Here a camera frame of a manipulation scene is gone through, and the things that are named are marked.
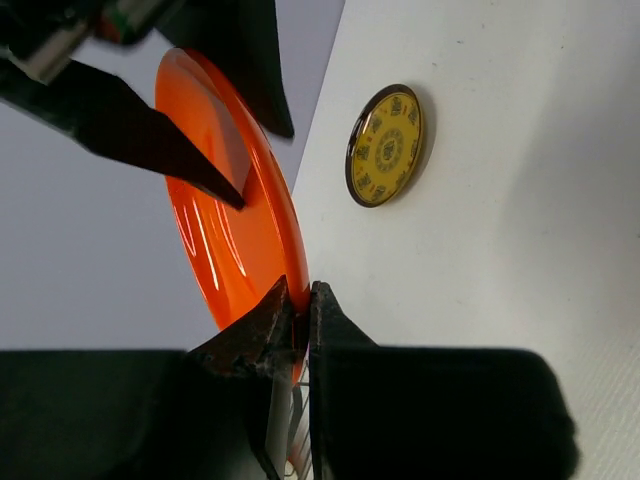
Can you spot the metal wire dish rack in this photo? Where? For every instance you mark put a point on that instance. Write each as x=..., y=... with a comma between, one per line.
x=299, y=463

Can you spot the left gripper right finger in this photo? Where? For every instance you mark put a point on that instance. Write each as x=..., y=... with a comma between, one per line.
x=329, y=326

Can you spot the yellow patterned plate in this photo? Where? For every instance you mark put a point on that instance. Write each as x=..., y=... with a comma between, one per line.
x=385, y=146

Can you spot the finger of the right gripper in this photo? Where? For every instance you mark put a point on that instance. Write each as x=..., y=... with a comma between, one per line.
x=241, y=39

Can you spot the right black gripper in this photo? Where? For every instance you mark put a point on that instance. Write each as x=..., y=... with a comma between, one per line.
x=98, y=110

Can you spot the orange plate front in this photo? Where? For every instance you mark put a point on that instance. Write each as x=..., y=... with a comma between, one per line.
x=240, y=234

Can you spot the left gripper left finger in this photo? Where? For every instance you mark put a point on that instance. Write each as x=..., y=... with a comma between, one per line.
x=239, y=407

